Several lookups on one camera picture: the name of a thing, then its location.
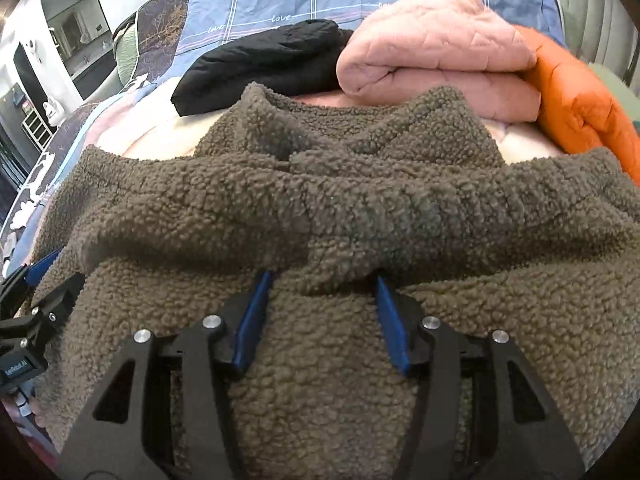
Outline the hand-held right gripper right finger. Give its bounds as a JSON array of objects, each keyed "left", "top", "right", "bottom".
[{"left": 375, "top": 274, "right": 586, "bottom": 480}]

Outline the green pillow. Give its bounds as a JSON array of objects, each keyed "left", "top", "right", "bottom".
[{"left": 587, "top": 57, "right": 640, "bottom": 123}]

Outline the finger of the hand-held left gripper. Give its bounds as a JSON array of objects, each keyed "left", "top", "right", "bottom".
[
  {"left": 0, "top": 272, "right": 87, "bottom": 348},
  {"left": 0, "top": 249, "right": 63, "bottom": 311}
]

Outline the white pleated curtain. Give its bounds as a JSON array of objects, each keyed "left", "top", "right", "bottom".
[{"left": 560, "top": 0, "right": 636, "bottom": 61}]

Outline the olive fleece jacket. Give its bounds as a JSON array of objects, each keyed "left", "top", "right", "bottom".
[{"left": 22, "top": 81, "right": 640, "bottom": 480}]

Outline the dark vanity cabinet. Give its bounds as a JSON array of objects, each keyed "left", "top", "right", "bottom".
[{"left": 70, "top": 52, "right": 118, "bottom": 98}]

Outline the pink quilted jacket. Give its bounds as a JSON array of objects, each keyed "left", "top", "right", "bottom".
[{"left": 336, "top": 0, "right": 543, "bottom": 123}]

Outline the orange puffer jacket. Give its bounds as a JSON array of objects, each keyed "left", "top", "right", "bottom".
[{"left": 512, "top": 24, "right": 640, "bottom": 183}]

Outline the white shelf rack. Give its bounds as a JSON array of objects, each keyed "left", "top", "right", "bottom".
[{"left": 20, "top": 110, "right": 53, "bottom": 148}]

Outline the black puffer jacket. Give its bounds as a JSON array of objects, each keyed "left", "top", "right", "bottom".
[{"left": 171, "top": 19, "right": 355, "bottom": 117}]

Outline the wall mirror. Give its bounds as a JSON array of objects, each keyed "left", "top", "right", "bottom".
[{"left": 60, "top": 10, "right": 91, "bottom": 48}]

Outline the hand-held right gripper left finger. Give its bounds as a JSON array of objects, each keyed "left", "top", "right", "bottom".
[{"left": 55, "top": 270, "right": 276, "bottom": 480}]

